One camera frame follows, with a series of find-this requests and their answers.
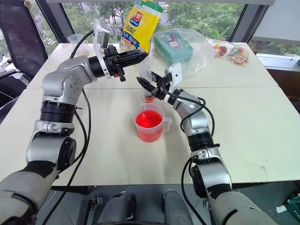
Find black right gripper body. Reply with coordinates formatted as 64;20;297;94
151;73;173;101

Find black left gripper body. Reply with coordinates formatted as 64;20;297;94
103;45;127;83

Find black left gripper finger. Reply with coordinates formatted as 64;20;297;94
118;58;145;69
117;50;149;60

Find small clear cup red liquid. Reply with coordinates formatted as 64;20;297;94
138;93;157;106

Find large measuring cup red liquid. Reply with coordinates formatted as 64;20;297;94
132;103;173;143

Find empty clear measuring cup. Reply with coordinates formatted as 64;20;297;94
67;33;89;56

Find yellow plastic food bag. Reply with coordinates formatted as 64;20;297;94
120;0;165;54

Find green cardboard box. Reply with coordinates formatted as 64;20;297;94
153;32;194;66

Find transparent plastic bag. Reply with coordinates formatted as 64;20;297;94
150;27;216;78

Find clear snack packet red contents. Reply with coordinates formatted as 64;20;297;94
206;38;233;58

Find colourful printed snack packet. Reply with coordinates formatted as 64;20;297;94
228;46;250;69

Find black office chair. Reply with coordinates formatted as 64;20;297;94
0;0;49;120

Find dark grey rounded housing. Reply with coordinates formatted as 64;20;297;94
162;190;194;225
97;191;137;225

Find green box on floor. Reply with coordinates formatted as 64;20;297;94
284;196;300;223

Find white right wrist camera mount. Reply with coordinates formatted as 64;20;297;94
164;62;182;95

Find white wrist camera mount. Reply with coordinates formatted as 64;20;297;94
164;62;182;95
92;19;111;79

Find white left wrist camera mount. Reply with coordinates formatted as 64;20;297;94
92;19;111;79

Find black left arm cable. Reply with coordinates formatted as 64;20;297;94
41;30;96;225

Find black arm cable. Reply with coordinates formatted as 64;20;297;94
164;90;215;225
41;30;96;225

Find black window frame post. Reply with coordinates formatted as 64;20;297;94
35;0;76;44
230;3;270;44

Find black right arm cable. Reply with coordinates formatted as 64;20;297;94
164;90;215;225

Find black table frame bar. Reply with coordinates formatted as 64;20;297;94
52;185;92;195

